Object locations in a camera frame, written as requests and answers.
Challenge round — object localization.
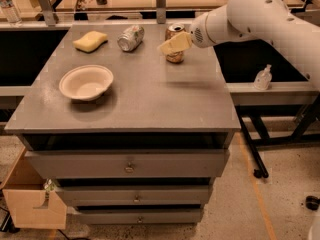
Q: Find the plastic water bottle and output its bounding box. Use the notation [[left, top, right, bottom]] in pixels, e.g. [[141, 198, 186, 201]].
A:
[[0, 0, 22, 26]]

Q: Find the yellow sponge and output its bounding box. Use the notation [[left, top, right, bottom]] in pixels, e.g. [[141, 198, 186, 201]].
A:
[[73, 31, 108, 53]]

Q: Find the white paper bowl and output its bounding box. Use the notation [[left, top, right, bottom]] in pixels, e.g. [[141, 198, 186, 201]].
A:
[[59, 65, 114, 101]]

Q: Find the grey drawer cabinet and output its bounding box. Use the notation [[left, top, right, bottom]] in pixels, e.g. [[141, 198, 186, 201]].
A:
[[6, 25, 240, 213]]

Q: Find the wooden box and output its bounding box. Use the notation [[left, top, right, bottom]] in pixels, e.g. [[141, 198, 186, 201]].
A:
[[1, 148, 67, 229]]

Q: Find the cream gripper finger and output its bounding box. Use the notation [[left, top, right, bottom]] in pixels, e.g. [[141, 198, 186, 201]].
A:
[[158, 32, 192, 55]]

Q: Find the orange soda can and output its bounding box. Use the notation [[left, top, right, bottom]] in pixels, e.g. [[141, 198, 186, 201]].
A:
[[165, 23, 185, 64]]

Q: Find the top grey drawer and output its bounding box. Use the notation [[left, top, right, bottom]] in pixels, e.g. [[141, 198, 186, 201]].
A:
[[25, 150, 229, 179]]

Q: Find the silver crushed can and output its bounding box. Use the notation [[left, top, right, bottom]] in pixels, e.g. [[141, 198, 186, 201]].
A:
[[117, 25, 145, 52]]

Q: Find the middle grey drawer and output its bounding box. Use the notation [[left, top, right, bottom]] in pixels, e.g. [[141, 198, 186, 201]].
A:
[[56, 185, 212, 207]]

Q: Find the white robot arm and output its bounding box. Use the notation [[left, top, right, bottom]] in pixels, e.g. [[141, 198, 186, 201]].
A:
[[158, 0, 320, 89]]

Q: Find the bottom grey drawer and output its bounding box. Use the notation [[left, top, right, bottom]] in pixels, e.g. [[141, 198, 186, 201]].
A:
[[74, 206, 203, 225]]

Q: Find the metal railing frame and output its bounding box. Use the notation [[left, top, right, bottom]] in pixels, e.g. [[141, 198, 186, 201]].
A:
[[32, 0, 293, 28]]

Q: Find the clear sanitizer bottle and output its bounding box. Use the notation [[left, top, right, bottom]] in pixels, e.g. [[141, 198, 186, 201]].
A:
[[253, 64, 272, 90]]

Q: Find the grey drawer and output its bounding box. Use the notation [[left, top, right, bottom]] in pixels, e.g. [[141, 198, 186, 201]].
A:
[[56, 185, 212, 207], [74, 206, 203, 225], [25, 150, 229, 179]]

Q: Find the black table leg frame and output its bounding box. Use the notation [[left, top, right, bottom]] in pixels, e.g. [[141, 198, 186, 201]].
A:
[[236, 95, 320, 178]]

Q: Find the black caster wheel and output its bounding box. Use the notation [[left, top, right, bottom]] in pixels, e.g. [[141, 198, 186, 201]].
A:
[[305, 196, 320, 211]]

